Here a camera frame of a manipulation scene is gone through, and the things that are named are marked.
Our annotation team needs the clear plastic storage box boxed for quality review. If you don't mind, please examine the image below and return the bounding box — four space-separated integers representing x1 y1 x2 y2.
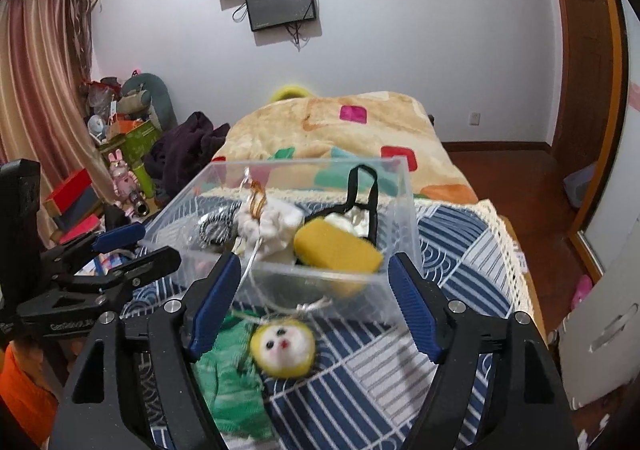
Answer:
142 157 419 325

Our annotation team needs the small wall monitor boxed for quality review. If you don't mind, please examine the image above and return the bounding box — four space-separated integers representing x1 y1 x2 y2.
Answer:
245 0 317 32

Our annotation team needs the orange sleeve forearm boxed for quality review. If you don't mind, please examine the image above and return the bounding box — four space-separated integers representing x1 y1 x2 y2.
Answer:
1 344 58 448

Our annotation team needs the pink bunny toy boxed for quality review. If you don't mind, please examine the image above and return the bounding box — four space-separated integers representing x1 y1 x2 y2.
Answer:
108 149 140 212

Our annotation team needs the green box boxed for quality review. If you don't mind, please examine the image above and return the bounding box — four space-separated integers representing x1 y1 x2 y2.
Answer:
98 121 162 166

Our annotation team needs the blue white geometric bedsheet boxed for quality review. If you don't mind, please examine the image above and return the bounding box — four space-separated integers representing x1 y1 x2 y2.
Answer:
119 194 542 450

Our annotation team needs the plastic bag with silver scrunchie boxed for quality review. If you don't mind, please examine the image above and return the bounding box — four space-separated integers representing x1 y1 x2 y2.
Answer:
194 202 240 253

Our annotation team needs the pink striped curtain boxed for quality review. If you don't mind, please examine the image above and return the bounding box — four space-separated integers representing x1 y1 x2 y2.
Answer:
0 0 116 251

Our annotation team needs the white wall socket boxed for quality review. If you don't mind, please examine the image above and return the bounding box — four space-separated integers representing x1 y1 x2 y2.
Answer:
469 112 480 126

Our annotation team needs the left hand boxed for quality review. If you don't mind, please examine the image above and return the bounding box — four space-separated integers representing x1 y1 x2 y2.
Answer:
10 335 86 373

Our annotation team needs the dark purple garment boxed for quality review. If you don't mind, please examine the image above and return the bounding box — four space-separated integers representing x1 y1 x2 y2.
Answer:
143 111 231 202

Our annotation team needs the green knitted cloth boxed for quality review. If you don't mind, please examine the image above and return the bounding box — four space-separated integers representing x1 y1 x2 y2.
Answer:
193 315 272 441

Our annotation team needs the yellow round plush face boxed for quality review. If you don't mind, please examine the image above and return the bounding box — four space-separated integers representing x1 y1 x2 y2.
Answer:
248 319 316 380

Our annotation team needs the yellow pillow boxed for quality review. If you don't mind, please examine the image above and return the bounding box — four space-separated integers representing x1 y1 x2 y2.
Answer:
269 84 314 103

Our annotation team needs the white drawstring pouch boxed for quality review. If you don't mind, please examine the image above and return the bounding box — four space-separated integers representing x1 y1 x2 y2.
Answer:
234 167 304 265

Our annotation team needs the beige patterned fleece blanket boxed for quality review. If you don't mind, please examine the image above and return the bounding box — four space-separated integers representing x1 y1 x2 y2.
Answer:
212 92 478 204

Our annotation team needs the brown wooden door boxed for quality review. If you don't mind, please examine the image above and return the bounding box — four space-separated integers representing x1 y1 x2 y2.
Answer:
552 0 626 173

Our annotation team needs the red box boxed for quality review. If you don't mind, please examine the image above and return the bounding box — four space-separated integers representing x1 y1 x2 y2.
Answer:
44 169 92 216

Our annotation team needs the grey neck pillow plush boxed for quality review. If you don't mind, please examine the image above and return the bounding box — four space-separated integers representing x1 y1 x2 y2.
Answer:
116 73 177 132

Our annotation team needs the yellow sponge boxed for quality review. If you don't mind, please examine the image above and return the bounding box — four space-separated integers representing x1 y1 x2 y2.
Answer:
293 218 384 274

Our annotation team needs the white cardboard panel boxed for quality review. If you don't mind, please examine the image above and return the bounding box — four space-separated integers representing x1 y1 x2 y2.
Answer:
559 225 640 411

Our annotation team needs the white heart wardrobe door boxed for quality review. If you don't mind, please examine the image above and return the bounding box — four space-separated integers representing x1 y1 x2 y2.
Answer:
578 0 639 282

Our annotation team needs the green bottle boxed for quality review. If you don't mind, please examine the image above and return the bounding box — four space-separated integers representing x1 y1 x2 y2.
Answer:
131 160 155 199

